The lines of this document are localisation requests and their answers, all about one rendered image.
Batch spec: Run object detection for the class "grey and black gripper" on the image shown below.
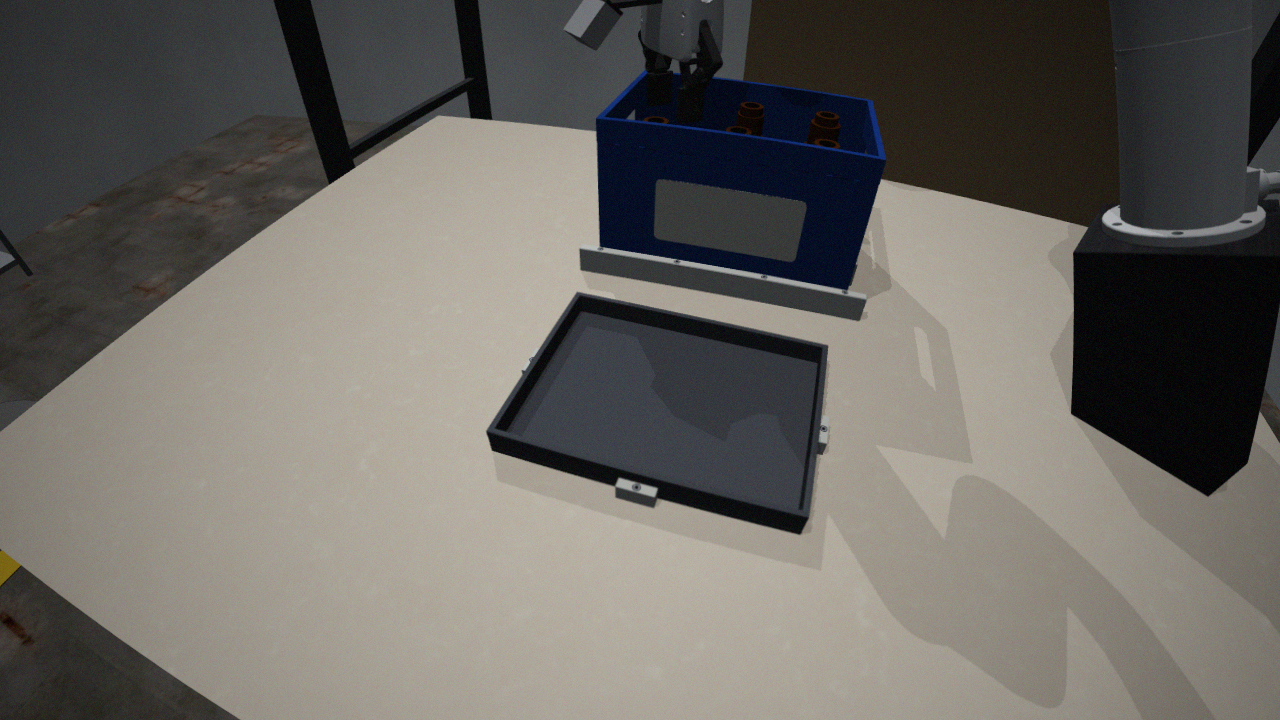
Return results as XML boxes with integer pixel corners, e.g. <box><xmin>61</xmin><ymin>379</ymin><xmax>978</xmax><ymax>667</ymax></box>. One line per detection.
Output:
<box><xmin>637</xmin><ymin>0</ymin><xmax>724</xmax><ymax>124</ymax></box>

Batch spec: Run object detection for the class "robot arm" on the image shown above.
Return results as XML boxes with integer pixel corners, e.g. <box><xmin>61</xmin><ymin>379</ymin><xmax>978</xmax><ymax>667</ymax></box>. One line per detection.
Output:
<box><xmin>564</xmin><ymin>0</ymin><xmax>1280</xmax><ymax>249</ymax></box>

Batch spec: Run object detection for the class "dark blue crate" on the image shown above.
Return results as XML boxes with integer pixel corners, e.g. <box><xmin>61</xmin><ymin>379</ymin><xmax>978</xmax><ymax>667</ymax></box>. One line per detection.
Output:
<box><xmin>596</xmin><ymin>70</ymin><xmax>879</xmax><ymax>290</ymax></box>

